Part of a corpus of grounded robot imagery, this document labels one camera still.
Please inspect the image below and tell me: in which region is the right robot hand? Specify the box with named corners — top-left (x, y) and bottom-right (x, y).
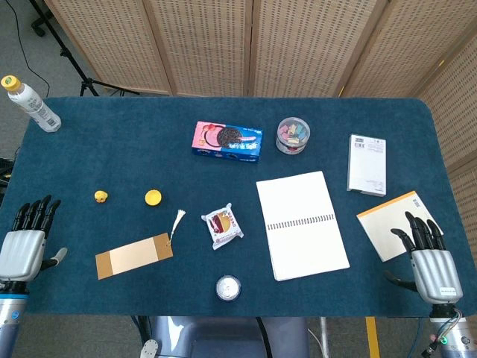
top-left (383, 211), bottom-right (464, 305)

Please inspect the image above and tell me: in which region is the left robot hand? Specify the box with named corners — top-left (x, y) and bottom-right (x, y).
top-left (0, 195), bottom-right (69, 283)

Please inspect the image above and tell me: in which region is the yellow round toy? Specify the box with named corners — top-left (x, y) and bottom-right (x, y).
top-left (145, 189), bottom-right (164, 207)

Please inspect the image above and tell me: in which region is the yellow-edged notepad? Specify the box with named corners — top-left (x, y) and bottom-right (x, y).
top-left (356, 190), bottom-right (444, 263)

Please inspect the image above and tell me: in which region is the brown bookmark with tassel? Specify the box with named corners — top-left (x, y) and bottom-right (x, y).
top-left (95, 210), bottom-right (187, 280)

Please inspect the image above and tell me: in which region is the white rectangular box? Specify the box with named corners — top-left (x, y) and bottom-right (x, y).
top-left (347, 134), bottom-right (388, 197)

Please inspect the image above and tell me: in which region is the open spiral notebook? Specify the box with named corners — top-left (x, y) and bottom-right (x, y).
top-left (256, 171), bottom-right (351, 282)

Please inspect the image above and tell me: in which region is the white plastic bottle yellow cap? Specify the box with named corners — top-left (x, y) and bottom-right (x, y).
top-left (0, 75), bottom-right (62, 133)

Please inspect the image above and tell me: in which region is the blue table cloth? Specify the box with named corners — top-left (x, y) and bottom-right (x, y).
top-left (0, 96), bottom-right (467, 318)

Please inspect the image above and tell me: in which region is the clear tub of clips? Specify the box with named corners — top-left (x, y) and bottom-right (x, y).
top-left (275, 116), bottom-right (312, 154)

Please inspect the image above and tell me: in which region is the black tripod stand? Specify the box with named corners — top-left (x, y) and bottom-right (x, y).
top-left (28, 0), bottom-right (141, 97)

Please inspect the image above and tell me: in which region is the snack packet red white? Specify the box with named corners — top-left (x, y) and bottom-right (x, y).
top-left (200, 202), bottom-right (245, 251)

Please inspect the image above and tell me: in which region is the silver can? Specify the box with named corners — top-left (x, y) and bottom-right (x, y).
top-left (215, 274), bottom-right (242, 303)

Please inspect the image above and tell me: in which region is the blue pink cookie box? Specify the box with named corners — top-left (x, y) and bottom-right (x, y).
top-left (191, 120), bottom-right (263, 164)

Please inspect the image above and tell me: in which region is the wicker folding screen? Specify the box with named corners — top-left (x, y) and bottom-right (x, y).
top-left (43, 0), bottom-right (477, 269)

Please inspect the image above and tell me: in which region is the black cable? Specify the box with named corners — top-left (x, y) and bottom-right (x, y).
top-left (7, 0), bottom-right (51, 98)

